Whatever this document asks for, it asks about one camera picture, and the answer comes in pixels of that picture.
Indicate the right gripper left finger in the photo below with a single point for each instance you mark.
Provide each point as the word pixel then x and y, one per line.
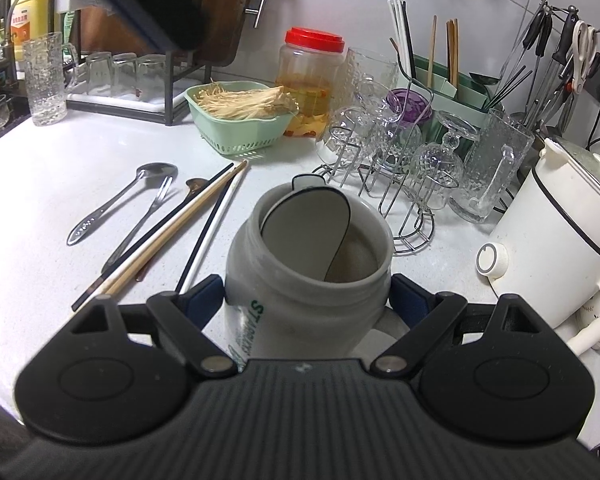
pixel 180 319

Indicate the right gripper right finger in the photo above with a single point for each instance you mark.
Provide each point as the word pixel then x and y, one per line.
pixel 429 318

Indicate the white ceramic jar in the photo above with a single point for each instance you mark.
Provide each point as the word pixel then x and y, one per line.
pixel 273 312

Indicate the small metal fork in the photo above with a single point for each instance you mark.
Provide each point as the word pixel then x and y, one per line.
pixel 159 199

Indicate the copper brown spoon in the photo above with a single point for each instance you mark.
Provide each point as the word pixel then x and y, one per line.
pixel 195 186

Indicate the black chopstick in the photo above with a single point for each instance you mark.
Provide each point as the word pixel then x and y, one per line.
pixel 86 296

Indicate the silver metal spoon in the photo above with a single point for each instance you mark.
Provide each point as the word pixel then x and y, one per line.
pixel 152 170

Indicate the white ceramic soup spoon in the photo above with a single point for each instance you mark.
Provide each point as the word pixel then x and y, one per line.
pixel 305 228

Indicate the wooden cutting board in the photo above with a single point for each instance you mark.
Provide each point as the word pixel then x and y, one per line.
pixel 225 20

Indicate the black dish drying rack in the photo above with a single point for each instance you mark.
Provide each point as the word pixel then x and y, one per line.
pixel 149 87

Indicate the yellow oil bottle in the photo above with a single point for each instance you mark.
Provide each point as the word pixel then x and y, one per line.
pixel 29 20

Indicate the tall textured glass mug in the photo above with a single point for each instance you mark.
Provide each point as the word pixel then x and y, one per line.
pixel 44 77

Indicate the upside down glass goblet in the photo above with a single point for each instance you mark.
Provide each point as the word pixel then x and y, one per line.
pixel 436 169

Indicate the white electric cooking pot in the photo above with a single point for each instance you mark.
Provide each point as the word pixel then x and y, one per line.
pixel 546 247

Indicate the green plastic basket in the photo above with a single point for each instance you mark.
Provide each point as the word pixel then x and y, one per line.
pixel 233 137

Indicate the red lid plastic jar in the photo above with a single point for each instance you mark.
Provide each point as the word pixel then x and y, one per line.
pixel 308 63

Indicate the textured glass pitcher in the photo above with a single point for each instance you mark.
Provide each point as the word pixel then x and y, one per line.
pixel 490 165

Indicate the purple lid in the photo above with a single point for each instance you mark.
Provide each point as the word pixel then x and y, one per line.
pixel 407 107

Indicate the green utensil holder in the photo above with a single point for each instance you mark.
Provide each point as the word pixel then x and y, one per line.
pixel 465 100

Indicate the wire glass rack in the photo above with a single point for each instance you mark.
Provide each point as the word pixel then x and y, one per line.
pixel 376 166

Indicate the white handled scissors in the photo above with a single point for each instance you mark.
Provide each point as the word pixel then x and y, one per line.
pixel 584 49

